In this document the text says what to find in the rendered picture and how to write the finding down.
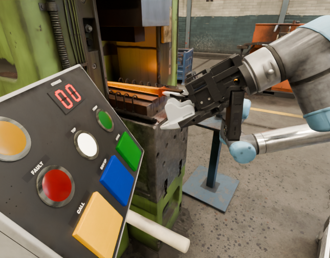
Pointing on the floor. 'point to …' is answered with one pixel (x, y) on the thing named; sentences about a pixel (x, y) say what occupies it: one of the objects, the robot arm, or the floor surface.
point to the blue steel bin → (184, 63)
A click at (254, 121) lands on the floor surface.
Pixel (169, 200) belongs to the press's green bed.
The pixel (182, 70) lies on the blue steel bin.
